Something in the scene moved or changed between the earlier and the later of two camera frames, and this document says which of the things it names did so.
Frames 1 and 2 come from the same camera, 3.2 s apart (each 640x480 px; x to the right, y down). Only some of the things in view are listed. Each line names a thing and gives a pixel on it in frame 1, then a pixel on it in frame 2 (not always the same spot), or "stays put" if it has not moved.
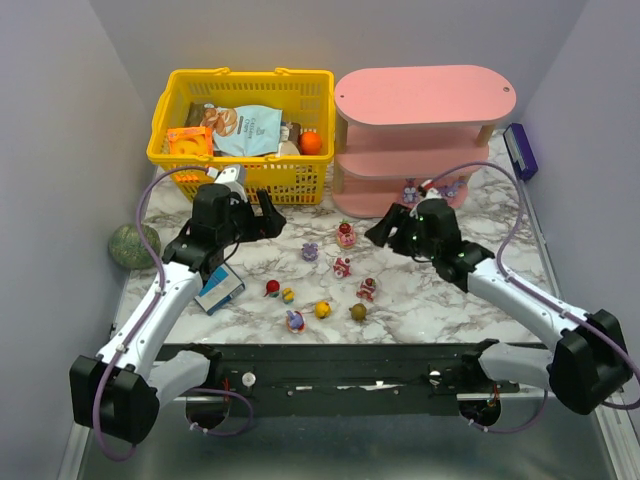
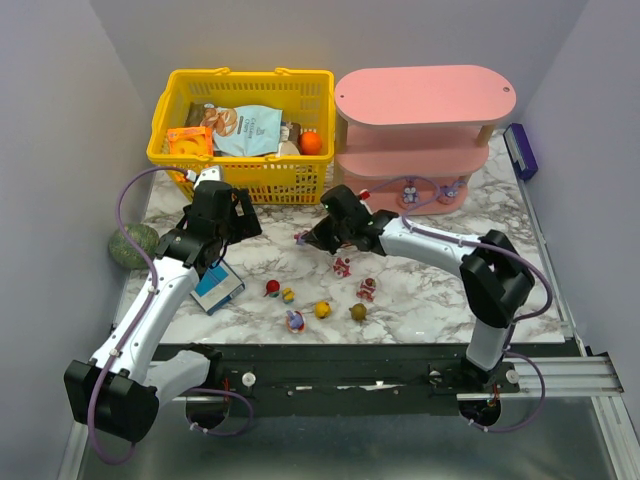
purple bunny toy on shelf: [450, 191] stays put
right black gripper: [400, 236] -> [329, 232]
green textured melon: [128, 249] stays put
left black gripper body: [255, 223] stays put
